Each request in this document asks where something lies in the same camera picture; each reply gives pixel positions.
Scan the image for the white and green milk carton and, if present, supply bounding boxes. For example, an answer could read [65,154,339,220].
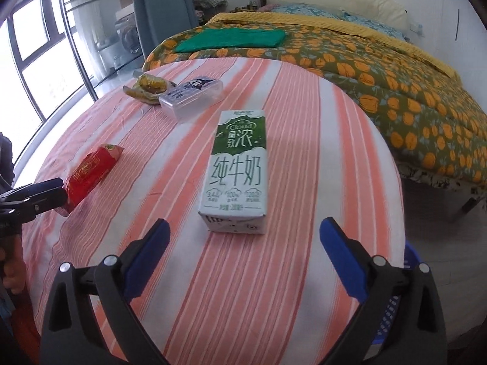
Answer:
[198,109,269,235]

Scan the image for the blue plastic basket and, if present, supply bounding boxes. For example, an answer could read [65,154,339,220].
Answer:
[365,240,429,365]

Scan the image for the glass partition with metal rails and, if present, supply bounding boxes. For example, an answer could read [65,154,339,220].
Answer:
[57,0,147,99]

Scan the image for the dark cloth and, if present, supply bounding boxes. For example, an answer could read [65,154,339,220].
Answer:
[0,133,16,191]

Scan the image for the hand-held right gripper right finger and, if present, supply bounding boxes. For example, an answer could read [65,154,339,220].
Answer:
[320,217,447,365]

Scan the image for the yellow and silver snack packet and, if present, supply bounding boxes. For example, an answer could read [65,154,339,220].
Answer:
[122,70,177,106]

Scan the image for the black framed window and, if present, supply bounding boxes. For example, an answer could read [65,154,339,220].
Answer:
[0,0,71,122]

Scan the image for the clear plastic box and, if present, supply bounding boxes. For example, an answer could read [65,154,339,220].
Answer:
[158,78,224,123]

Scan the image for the red snack packet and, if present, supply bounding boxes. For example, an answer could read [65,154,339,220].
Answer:
[57,143,125,217]

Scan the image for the grey blue curtain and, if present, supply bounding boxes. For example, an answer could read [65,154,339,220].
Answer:
[130,0,200,61]

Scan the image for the person's left hand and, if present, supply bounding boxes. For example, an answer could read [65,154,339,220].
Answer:
[2,236,27,293]

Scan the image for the person's orange clothing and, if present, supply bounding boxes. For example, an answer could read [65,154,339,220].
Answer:
[11,304,40,365]

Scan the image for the white wardrobe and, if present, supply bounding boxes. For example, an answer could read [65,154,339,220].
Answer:
[422,0,487,80]

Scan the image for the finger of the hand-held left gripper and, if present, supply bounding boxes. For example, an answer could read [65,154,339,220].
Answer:
[0,177,65,204]
[15,189,69,222]

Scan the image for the washing machine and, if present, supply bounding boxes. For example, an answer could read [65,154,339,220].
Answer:
[114,11,143,56]

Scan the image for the yellow waffle blanket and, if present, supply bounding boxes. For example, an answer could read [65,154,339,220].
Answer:
[201,11,463,80]

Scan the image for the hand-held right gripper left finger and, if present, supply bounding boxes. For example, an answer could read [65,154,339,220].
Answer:
[39,218,170,365]

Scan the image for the teal patterned pillow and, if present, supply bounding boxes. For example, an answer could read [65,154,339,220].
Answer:
[272,3,343,20]
[342,9,409,42]

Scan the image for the folded green cloth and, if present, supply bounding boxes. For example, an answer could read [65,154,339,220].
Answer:
[176,27,286,53]

